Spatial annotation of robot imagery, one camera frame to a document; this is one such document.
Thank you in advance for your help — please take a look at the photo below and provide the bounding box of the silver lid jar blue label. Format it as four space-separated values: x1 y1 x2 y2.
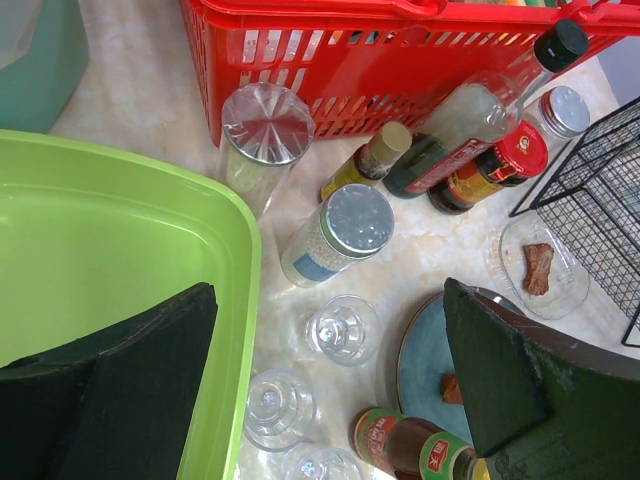
280 184 395 288

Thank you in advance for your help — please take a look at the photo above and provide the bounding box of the blue ceramic plate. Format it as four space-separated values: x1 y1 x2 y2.
395 287 526 431

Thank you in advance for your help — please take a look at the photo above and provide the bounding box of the brown meat piece on plate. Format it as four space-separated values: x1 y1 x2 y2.
440 373 463 405

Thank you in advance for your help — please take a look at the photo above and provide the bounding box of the clear glass oval dish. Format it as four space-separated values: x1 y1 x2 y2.
497 212 590 321

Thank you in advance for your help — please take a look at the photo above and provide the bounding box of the red lid sauce jar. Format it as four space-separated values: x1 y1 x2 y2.
427 121 549 215

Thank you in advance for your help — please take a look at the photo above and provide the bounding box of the dark vinegar bottle black cap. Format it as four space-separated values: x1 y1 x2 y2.
383 19 589 199

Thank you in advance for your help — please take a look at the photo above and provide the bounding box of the red plastic shopping basket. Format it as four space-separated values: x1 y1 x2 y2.
180 1 639 142

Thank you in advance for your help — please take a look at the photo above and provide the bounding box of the brown rib bone piece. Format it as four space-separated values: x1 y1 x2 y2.
522 243 555 296

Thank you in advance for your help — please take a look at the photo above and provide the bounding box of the small beige cap bottle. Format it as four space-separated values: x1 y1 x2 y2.
319 121 412 201

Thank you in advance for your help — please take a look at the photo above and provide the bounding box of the yellow cap sauce bottle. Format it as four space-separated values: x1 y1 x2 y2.
351 407 490 480

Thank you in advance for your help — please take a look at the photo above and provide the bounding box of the green bin with plastic liner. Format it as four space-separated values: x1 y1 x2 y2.
1 1 89 133

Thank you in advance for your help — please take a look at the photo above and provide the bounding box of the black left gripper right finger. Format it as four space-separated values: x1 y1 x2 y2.
444 278 639 479

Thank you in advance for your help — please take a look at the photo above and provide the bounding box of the silver lid jar right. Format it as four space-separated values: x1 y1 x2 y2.
523 85 591 150

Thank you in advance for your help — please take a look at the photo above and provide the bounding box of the small clear glass cup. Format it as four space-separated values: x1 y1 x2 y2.
243 369 317 453
304 295 382 367
279 442 364 480

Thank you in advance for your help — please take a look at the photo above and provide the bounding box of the black wire rack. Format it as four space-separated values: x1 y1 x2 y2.
509 99 639 349

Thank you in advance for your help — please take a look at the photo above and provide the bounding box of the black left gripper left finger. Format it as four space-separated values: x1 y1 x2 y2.
1 282 218 479

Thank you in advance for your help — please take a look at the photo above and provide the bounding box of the tall clear jar foil lid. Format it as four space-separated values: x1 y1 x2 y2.
220 82 315 218

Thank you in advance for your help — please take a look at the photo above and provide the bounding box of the lime green plastic tray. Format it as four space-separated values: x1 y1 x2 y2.
1 130 261 479

